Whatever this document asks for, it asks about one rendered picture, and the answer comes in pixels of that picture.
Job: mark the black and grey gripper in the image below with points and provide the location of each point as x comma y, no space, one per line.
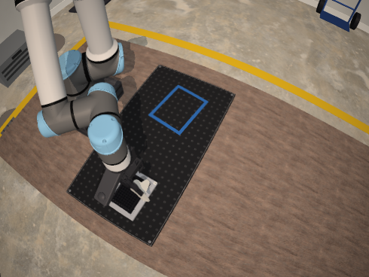
126,180

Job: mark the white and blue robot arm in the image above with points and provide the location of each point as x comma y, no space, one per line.
97,108

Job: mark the blue tape outline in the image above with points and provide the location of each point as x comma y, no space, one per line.
189,121

